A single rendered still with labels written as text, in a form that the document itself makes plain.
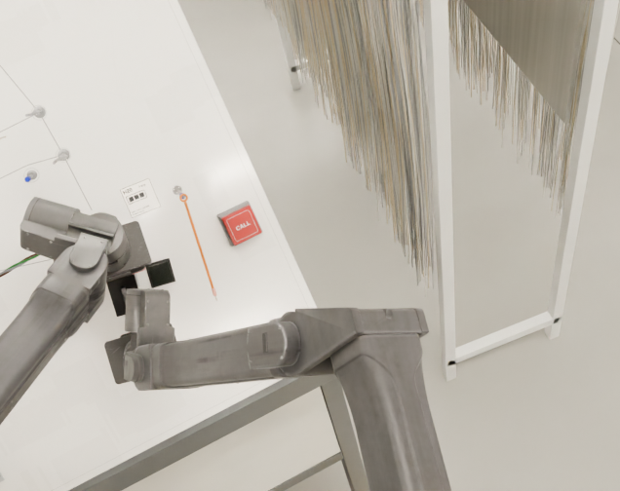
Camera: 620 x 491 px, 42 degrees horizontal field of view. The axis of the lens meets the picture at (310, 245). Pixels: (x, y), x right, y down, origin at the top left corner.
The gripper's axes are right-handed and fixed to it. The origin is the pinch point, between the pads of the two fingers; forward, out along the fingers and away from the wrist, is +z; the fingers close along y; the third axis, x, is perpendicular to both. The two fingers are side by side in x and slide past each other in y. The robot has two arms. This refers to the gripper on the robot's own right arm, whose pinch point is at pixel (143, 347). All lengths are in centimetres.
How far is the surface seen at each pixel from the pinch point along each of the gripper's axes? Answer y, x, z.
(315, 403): -27.5, 23.1, 23.7
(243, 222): -20.5, -14.5, -2.1
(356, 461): -37, 45, 50
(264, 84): -67, -64, 179
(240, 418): -11.9, 17.8, 8.9
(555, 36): -95, -34, 20
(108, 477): 11.7, 19.9, 7.6
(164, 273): -6.4, -10.2, 1.2
